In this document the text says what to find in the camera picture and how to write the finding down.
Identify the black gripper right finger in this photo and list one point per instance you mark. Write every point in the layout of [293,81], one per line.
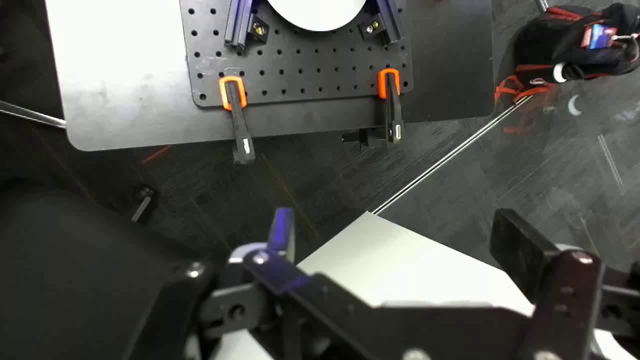
[527,242]

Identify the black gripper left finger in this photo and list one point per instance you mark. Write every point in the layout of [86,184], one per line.
[281,231]

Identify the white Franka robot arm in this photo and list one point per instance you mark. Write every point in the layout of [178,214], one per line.
[317,12]

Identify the white whiteboard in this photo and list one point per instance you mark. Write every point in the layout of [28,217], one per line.
[400,266]

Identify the orange black bar clamp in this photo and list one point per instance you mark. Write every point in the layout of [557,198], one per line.
[232,92]
[388,82]

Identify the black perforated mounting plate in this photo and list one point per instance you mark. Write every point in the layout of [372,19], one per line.
[301,72]

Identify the thin metal rod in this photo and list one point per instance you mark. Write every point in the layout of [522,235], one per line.
[33,114]

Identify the dark aluminium mount bracket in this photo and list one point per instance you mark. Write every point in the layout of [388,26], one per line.
[390,17]
[239,26]

